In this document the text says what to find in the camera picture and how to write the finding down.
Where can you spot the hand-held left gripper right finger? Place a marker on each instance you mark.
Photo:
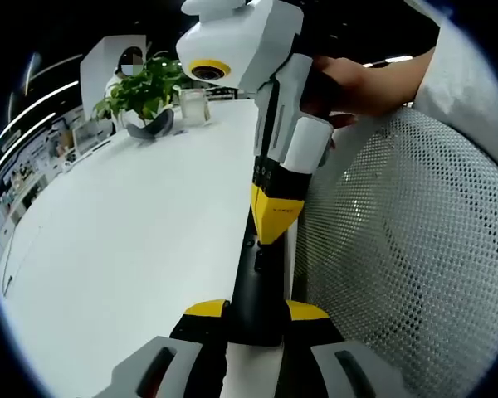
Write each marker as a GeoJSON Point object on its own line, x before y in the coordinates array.
{"type": "Point", "coordinates": [315, 365]}

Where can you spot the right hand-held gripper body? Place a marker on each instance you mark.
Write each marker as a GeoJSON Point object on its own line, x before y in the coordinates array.
{"type": "Point", "coordinates": [240, 45]}

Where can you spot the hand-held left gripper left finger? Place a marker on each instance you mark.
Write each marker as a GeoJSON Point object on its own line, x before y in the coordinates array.
{"type": "Point", "coordinates": [182, 356]}

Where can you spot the person's right hand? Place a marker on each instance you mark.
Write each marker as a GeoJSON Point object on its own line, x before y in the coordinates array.
{"type": "Point", "coordinates": [377, 87]}

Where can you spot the clear glass cup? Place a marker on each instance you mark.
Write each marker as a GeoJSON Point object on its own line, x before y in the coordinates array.
{"type": "Point", "coordinates": [194, 108]}

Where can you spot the green potted plant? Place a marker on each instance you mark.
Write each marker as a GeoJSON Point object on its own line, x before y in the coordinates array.
{"type": "Point", "coordinates": [145, 87]}

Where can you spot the black and white plant pot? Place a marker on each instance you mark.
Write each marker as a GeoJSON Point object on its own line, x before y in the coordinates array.
{"type": "Point", "coordinates": [149, 126]}

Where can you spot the white mesh office chair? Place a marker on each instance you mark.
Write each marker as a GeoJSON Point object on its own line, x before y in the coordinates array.
{"type": "Point", "coordinates": [419, 248]}

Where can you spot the ceiling light strip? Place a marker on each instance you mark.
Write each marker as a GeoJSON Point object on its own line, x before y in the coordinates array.
{"type": "Point", "coordinates": [20, 141]}
{"type": "Point", "coordinates": [45, 99]}
{"type": "Point", "coordinates": [392, 60]}

